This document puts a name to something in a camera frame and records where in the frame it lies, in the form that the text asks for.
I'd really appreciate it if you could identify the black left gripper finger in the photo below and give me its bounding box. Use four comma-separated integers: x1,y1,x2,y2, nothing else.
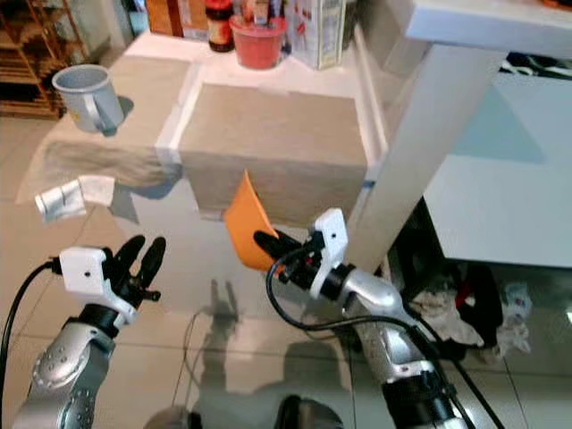
140,236,168,281
112,234,147,273

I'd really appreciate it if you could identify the orange plate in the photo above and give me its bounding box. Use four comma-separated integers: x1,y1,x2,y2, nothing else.
223,171,280,273

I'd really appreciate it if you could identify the crumpled silver white wrapper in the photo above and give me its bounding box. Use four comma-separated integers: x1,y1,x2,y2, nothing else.
35,175,116,225

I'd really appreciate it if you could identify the beige cloth placemat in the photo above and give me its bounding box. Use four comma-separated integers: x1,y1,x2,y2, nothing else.
176,82,369,230
13,55,199,204

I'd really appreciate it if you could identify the dark robot foot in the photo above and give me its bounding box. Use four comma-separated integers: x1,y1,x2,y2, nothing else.
272,393,351,429

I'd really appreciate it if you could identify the white table leg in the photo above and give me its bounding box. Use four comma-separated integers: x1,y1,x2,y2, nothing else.
343,39,508,271

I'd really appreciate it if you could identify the grey plastic mug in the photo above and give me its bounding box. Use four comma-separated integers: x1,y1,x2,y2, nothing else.
51,63,125,138

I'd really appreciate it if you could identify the black red bag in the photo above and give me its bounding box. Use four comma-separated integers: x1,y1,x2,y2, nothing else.
454,265,508,351

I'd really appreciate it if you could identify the red plastic bowl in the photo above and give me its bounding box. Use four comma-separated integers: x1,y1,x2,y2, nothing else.
229,14,288,72

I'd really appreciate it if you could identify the white cabinet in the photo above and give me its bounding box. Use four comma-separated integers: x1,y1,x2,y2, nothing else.
422,71,572,271

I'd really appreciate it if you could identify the white printed carton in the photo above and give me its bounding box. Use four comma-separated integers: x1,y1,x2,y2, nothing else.
286,0,359,72

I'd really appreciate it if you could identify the wooden shelf rack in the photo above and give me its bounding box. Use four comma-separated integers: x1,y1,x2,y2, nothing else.
0,0,70,121

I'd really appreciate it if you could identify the dark sauce bottle red cap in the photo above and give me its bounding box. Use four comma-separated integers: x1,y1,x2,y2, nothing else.
204,0,236,54

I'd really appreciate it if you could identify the brown cardboard box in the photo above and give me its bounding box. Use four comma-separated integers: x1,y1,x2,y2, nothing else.
143,0,207,40

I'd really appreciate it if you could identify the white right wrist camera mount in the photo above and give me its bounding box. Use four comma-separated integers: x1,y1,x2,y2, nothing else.
307,207,350,301

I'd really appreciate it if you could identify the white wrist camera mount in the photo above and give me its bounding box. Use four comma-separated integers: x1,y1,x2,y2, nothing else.
307,207,350,301
59,247,124,315

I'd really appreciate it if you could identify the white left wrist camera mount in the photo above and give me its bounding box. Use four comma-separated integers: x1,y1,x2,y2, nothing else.
59,247,124,315

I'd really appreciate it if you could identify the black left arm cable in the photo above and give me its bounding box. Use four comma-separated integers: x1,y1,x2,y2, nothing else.
0,257,63,429

